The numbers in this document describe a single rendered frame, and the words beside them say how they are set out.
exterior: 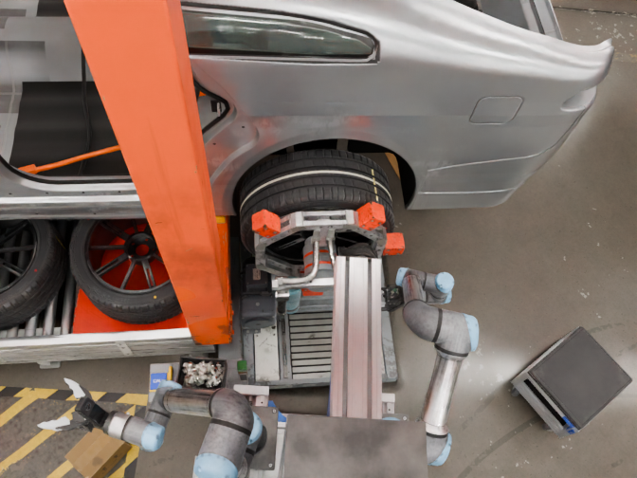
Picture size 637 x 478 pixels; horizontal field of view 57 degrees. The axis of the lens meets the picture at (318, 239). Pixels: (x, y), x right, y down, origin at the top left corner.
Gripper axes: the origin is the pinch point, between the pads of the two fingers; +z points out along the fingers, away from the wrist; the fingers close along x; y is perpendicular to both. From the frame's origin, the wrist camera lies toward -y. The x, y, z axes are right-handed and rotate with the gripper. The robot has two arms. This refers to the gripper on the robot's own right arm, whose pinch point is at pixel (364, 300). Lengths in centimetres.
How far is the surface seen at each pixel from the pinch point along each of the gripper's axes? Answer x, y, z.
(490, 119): -45, 59, -43
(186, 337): -3, -44, 78
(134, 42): 7, 149, 63
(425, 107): -45, 66, -17
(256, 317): -11, -44, 45
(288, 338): -10, -76, 28
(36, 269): -35, -32, 145
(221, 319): 6, 3, 58
